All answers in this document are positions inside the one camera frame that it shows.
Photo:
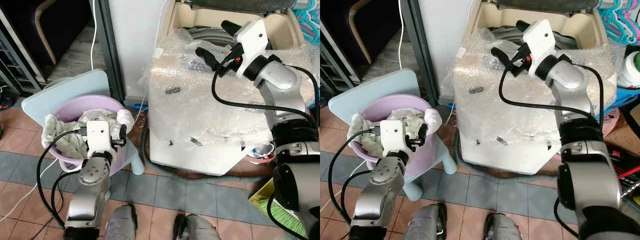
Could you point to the light blue plastic chair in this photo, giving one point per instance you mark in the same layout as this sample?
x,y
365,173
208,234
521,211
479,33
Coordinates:
x,y
375,82
70,82

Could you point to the pink plastic wash basin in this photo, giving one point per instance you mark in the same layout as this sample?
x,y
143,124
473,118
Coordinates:
x,y
100,102
400,102

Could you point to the brown cardboard box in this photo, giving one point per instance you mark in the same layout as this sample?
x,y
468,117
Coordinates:
x,y
627,132

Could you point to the white garment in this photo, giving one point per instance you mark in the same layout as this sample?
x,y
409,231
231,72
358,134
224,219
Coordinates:
x,y
367,140
65,137

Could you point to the white detergent bottle green cap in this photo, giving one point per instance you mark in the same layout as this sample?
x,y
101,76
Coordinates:
x,y
631,72

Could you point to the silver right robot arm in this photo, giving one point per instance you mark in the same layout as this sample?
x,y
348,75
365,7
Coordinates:
x,y
280,75
570,75

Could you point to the pink plastic clothes hanger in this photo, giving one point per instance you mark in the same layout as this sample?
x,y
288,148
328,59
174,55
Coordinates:
x,y
631,20

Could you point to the turquoise plastic clothes hanger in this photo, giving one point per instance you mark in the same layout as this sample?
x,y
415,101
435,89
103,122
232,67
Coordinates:
x,y
607,22
302,20

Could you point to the white top-load washing machine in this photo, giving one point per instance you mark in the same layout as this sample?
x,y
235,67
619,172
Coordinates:
x,y
500,156
200,157

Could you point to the dark grey door frame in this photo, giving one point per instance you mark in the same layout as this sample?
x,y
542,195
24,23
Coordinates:
x,y
107,50
415,50

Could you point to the grey left robot leg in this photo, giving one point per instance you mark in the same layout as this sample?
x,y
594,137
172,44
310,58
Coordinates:
x,y
121,225
425,225

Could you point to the blue plastic basket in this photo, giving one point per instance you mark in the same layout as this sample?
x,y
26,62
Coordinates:
x,y
625,96

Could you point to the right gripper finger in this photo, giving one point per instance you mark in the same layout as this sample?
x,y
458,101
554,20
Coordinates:
x,y
232,28
504,57
522,26
209,58

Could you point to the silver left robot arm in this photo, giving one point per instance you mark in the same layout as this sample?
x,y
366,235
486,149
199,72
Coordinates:
x,y
85,200
372,205

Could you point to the clear bubble wrap sheet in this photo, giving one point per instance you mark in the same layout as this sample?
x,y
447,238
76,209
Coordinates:
x,y
490,110
190,110

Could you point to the grey right robot leg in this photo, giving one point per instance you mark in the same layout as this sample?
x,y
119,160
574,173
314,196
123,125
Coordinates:
x,y
502,229
197,230

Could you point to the grey robot leg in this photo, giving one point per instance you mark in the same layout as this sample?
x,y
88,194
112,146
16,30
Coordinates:
x,y
425,225
121,225
197,230
502,229

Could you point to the green plastic dustpan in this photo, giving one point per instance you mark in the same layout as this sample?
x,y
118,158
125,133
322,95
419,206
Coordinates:
x,y
264,200

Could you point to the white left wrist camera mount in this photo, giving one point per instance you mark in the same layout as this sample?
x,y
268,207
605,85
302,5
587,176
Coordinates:
x,y
394,134
99,135

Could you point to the dark metal rack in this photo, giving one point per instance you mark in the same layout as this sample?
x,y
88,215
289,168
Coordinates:
x,y
330,70
15,60

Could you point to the small patterned plastic cup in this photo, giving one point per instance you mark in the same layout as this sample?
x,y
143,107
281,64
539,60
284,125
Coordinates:
x,y
261,150

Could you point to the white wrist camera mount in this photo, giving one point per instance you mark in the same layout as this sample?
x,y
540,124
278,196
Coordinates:
x,y
394,134
99,135
252,40
540,40

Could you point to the curved wooden chair frame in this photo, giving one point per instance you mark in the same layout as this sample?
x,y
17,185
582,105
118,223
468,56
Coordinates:
x,y
356,30
44,30

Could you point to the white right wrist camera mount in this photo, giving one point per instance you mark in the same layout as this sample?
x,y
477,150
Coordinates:
x,y
252,40
540,40

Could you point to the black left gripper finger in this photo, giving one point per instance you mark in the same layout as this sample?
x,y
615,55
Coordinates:
x,y
123,132
423,133

